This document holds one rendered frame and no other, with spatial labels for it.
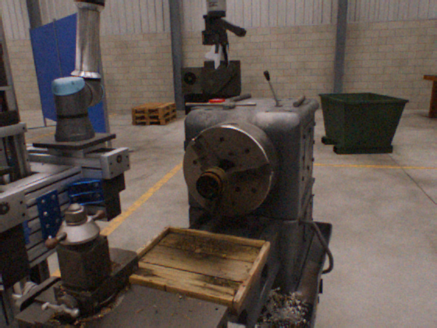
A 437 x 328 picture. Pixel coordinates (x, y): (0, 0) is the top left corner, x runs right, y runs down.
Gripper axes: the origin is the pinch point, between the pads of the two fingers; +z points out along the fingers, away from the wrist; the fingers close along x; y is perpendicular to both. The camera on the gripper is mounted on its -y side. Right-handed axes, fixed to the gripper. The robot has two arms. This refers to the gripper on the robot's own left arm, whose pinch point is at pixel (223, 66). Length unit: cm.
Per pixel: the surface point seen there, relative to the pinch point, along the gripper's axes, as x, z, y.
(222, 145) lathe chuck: 31.7, 24.4, -11.2
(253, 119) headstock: 14.5, 18.2, -16.7
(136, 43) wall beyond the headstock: -864, -71, 631
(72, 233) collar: 92, 28, -5
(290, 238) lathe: 16, 62, -31
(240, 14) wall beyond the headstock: -925, -138, 301
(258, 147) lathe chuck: 31.7, 24.2, -23.5
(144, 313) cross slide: 88, 45, -17
